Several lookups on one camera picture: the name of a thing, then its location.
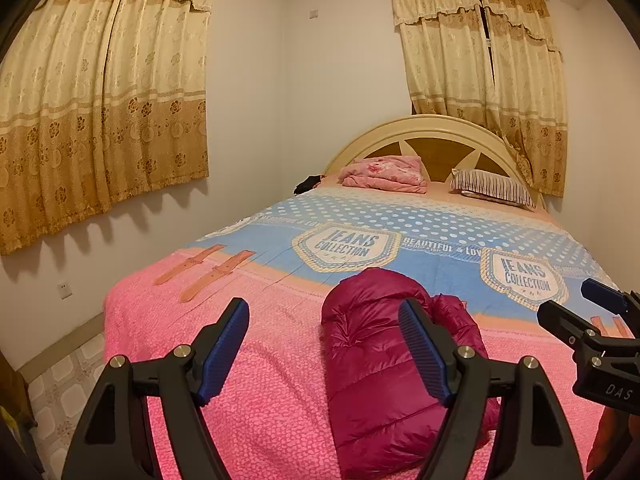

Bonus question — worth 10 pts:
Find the wide beige floral curtain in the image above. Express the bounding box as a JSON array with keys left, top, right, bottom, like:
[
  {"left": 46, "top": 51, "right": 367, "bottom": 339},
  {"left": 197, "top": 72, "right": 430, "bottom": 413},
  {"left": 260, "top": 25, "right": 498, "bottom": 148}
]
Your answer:
[{"left": 0, "top": 0, "right": 219, "bottom": 257}]

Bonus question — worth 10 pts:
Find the black bedside object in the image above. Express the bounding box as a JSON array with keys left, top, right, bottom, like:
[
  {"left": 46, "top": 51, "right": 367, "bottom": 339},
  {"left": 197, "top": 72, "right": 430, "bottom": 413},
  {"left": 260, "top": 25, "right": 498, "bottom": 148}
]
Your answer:
[{"left": 293, "top": 174, "right": 326, "bottom": 196}]

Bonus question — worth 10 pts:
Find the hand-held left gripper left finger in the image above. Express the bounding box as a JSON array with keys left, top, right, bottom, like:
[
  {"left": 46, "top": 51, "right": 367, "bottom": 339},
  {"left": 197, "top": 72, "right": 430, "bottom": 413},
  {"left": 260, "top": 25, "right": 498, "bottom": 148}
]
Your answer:
[{"left": 62, "top": 297, "right": 250, "bottom": 480}]

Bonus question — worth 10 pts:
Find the striped pillow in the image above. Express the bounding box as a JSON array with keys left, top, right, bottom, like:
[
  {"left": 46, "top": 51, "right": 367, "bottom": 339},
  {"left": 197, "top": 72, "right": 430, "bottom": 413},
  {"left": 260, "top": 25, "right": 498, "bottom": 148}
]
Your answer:
[{"left": 449, "top": 168, "right": 537, "bottom": 210}]

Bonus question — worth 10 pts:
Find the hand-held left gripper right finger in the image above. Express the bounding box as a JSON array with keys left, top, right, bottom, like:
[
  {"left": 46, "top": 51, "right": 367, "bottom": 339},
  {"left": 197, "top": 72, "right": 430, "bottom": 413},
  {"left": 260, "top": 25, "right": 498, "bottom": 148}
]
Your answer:
[{"left": 398, "top": 298, "right": 586, "bottom": 480}]

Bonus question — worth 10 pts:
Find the cream wooden headboard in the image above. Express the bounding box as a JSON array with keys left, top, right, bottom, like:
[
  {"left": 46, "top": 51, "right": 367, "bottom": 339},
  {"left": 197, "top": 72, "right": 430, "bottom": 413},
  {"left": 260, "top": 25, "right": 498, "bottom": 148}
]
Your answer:
[{"left": 324, "top": 113, "right": 547, "bottom": 207}]

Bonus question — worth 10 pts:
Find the person's right forearm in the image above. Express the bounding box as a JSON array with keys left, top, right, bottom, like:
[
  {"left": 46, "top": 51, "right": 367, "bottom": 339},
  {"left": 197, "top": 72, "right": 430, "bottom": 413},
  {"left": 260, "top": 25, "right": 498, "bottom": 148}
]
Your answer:
[{"left": 586, "top": 404, "right": 632, "bottom": 477}]

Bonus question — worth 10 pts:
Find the bed with pink blue cover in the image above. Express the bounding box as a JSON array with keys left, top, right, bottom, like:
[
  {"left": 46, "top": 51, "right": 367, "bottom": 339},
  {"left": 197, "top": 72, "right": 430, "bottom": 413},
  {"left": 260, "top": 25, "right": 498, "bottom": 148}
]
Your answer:
[{"left": 102, "top": 180, "right": 632, "bottom": 480}]

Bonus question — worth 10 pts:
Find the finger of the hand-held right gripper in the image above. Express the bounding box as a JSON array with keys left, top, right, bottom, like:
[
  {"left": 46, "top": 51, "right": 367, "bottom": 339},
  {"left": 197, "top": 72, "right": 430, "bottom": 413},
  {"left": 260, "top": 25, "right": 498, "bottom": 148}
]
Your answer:
[
  {"left": 537, "top": 299, "right": 609, "bottom": 349},
  {"left": 580, "top": 278, "right": 640, "bottom": 316}
]

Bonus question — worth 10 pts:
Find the folded pink floral quilt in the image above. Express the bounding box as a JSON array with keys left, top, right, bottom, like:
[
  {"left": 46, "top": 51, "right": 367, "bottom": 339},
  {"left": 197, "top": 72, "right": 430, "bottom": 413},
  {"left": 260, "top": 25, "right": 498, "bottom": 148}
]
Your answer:
[{"left": 337, "top": 154, "right": 429, "bottom": 195}]

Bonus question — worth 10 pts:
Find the brown wooden furniture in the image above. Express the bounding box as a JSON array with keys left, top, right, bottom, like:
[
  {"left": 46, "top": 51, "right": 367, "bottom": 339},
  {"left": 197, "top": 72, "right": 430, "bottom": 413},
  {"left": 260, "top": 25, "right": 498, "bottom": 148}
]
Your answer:
[{"left": 0, "top": 350, "right": 37, "bottom": 480}]

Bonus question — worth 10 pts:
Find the beige floral curtain panel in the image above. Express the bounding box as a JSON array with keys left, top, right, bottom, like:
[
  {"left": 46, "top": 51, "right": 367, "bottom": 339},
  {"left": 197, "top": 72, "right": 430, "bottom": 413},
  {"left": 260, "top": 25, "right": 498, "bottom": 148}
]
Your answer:
[
  {"left": 479, "top": 0, "right": 569, "bottom": 199},
  {"left": 389, "top": 0, "right": 496, "bottom": 117}
]

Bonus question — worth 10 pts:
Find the magenta quilted down jacket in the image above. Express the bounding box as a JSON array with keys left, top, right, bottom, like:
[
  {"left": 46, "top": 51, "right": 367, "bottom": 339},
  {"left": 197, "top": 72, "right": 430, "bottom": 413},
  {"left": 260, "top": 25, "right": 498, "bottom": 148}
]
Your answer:
[{"left": 320, "top": 267, "right": 502, "bottom": 480}]

